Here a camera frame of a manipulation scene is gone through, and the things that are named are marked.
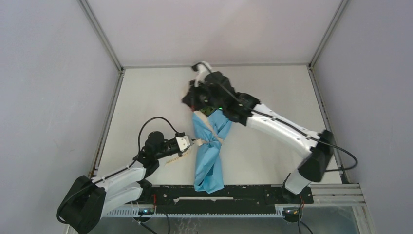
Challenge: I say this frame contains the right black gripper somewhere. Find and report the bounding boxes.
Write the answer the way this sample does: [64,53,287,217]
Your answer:
[184,77,225,111]

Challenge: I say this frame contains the cream white fake rose stem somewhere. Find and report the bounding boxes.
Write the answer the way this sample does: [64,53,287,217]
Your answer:
[200,107,216,117]

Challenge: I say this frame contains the cream lace ribbon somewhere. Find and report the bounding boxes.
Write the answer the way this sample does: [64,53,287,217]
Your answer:
[164,111,225,167]

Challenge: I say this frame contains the blue wrapping paper sheet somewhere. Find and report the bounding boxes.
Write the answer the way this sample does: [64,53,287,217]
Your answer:
[192,110,232,194]

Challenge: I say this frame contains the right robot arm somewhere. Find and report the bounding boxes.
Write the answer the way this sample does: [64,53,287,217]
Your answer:
[181,71,333,203]

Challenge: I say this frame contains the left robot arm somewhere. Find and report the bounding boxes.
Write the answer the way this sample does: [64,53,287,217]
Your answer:
[56,131,192,234]

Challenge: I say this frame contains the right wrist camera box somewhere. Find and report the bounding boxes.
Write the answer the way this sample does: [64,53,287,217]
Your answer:
[191,61,212,87]

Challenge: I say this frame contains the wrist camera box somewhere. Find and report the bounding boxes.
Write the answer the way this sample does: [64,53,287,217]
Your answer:
[191,61,212,87]
[175,135,193,152]

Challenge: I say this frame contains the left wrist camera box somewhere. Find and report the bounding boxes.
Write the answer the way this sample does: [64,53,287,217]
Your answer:
[175,135,193,152]

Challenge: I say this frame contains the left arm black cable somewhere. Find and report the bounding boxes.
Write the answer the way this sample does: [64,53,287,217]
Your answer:
[56,117,187,225]

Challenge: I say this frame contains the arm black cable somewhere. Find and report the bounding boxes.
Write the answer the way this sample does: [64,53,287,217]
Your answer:
[56,117,187,225]
[200,62,359,234]

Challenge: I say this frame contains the white slotted cable duct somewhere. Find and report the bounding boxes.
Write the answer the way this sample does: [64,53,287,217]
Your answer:
[102,206,285,218]

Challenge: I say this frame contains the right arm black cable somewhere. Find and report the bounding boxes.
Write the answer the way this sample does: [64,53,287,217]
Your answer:
[200,62,359,234]

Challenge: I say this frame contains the aluminium front frame rail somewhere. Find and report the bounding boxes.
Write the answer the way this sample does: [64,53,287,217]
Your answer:
[73,184,367,207]

